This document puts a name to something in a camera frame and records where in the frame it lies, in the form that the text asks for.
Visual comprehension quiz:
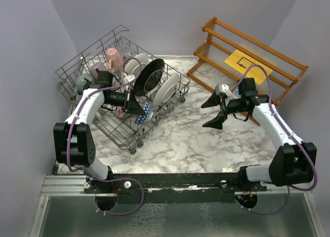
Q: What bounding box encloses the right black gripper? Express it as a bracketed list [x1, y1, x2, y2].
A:
[201, 89, 246, 129]

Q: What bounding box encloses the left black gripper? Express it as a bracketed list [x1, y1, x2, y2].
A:
[105, 88, 146, 116]

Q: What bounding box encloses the blue zigzag patterned bowl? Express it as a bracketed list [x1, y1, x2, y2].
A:
[134, 101, 152, 125]

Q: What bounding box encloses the red patterned glass bowl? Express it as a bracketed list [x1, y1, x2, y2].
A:
[115, 106, 130, 120]

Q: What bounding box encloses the black rimmed cream plate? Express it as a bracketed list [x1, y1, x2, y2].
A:
[134, 58, 165, 97]

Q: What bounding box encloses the blue rimmed white plate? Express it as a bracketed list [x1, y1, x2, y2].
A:
[152, 73, 179, 108]

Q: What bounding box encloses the black rimmed printed plate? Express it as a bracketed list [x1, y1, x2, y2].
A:
[121, 53, 149, 84]

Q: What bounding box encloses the pink cream mug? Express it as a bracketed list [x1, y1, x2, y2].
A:
[106, 48, 124, 73]

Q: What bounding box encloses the purple mug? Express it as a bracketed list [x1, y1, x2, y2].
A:
[89, 62, 108, 78]

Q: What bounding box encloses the clear drinking glass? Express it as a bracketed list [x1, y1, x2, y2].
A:
[118, 43, 133, 60]

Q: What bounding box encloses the dark grey mug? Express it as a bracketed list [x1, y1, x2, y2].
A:
[75, 73, 95, 92]

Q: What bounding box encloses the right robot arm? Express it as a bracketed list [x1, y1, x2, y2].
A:
[201, 78, 317, 191]

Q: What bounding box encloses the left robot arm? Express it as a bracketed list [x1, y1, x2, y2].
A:
[53, 70, 145, 193]

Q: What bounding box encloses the orange wooden shelf rack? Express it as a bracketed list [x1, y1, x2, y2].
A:
[186, 17, 309, 124]

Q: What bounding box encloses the yellow paper card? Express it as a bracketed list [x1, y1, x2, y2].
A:
[224, 50, 273, 85]

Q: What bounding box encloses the black mounting base bar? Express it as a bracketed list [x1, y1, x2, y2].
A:
[84, 172, 267, 204]

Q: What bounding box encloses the grey wire dish rack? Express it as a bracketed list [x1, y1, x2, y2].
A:
[55, 25, 190, 154]

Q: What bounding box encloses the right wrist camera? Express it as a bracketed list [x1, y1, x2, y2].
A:
[214, 84, 233, 99]

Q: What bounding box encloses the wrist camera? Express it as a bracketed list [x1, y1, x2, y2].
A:
[214, 84, 233, 99]
[121, 73, 136, 84]

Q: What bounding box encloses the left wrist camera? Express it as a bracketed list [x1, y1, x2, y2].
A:
[121, 73, 136, 84]

